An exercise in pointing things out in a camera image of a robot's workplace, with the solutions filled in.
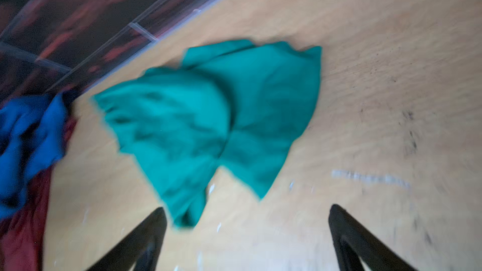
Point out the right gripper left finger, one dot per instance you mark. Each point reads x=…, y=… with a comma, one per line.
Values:
x=140, y=249

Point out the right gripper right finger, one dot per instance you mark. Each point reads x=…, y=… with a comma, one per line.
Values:
x=355, y=246

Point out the green cloth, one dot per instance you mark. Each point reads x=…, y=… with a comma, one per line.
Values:
x=233, y=104

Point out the dark red cloth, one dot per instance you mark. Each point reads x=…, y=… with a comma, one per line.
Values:
x=22, y=233

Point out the blue cloth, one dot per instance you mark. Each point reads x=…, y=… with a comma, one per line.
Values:
x=32, y=140

